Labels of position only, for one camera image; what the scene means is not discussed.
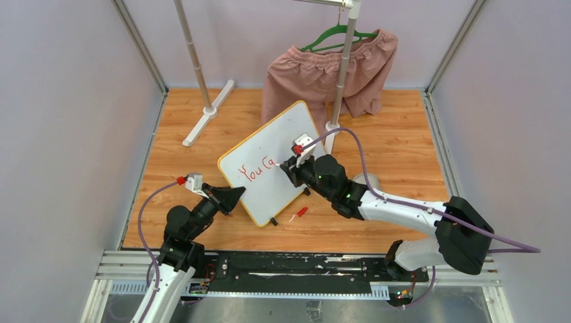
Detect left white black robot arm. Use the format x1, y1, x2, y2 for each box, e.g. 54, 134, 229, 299
131, 177, 246, 322

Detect pink shorts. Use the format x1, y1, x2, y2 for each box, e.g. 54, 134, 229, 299
261, 30, 398, 128

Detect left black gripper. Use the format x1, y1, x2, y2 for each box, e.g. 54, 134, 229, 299
188, 183, 245, 240

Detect grey whiteboard eraser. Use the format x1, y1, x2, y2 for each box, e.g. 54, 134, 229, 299
353, 173, 380, 190

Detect green clothes hanger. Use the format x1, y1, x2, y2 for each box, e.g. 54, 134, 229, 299
299, 15, 379, 52

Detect white clothes rack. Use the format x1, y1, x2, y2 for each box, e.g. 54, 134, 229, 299
174, 1, 361, 153

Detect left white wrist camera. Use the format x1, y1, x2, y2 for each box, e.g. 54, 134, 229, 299
184, 172, 208, 198

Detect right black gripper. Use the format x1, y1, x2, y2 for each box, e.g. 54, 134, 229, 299
281, 152, 335, 202

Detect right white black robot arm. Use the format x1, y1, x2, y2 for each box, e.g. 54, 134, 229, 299
279, 155, 494, 281

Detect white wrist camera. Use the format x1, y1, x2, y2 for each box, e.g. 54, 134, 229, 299
292, 133, 315, 168
184, 172, 208, 198

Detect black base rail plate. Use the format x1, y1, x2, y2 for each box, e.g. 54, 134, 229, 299
180, 251, 430, 306

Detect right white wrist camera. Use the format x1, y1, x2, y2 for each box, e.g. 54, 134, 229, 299
292, 133, 315, 168

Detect yellow framed whiteboard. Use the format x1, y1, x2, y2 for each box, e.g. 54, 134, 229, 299
217, 100, 319, 227

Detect red marker cap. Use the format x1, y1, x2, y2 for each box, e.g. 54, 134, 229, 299
296, 207, 308, 217

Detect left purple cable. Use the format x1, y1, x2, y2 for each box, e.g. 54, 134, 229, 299
135, 176, 187, 323

